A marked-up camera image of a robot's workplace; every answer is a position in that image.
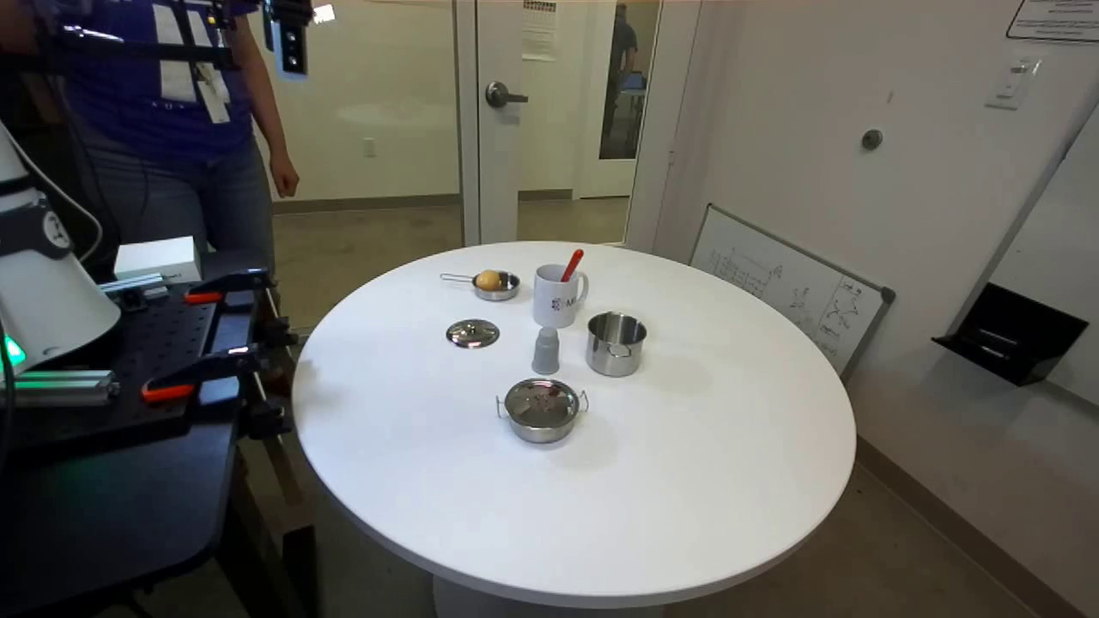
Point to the red handled fork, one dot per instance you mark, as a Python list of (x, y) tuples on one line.
[(570, 266)]

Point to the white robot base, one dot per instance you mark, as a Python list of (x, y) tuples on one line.
[(50, 304)]

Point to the white mug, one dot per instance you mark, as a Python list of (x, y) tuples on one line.
[(559, 296)]

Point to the small grey shaker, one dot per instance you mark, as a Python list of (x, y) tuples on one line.
[(547, 350)]

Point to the steel strainer bowl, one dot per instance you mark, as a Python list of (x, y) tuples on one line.
[(509, 289)]

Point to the yellow round food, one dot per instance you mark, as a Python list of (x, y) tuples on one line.
[(490, 280)]

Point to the white round table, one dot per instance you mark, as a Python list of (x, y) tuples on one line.
[(700, 469)]

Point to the leaning whiteboard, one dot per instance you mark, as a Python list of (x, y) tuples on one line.
[(828, 304)]

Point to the white box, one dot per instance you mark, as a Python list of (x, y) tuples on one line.
[(172, 258)]

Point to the person in blue shirt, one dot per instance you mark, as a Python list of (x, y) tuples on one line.
[(172, 114)]

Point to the black cart table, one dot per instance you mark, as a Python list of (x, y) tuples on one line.
[(103, 496)]

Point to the steel cup with handle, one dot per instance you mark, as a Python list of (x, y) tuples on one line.
[(616, 345)]

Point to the steel pot with handles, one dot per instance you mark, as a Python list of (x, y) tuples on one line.
[(540, 408)]

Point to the silver door handle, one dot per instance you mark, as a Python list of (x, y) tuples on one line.
[(499, 96)]

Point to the orange handled clamp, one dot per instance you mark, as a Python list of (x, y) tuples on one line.
[(215, 289), (180, 387)]

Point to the black wall tray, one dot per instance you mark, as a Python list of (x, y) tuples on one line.
[(1015, 333)]

